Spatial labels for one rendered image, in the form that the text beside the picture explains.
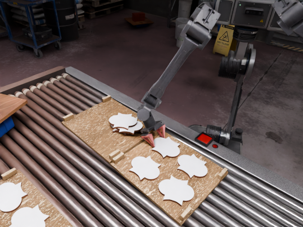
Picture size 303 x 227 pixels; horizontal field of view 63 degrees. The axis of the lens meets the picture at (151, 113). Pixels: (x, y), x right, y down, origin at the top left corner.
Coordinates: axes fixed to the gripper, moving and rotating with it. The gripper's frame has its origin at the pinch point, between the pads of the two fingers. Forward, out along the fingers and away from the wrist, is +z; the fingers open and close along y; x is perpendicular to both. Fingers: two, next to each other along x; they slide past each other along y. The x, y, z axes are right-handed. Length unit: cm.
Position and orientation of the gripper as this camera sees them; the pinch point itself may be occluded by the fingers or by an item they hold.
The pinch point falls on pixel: (158, 141)
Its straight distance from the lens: 124.7
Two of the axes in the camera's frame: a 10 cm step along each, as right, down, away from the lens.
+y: 6.8, -4.3, 5.9
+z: 4.1, 8.9, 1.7
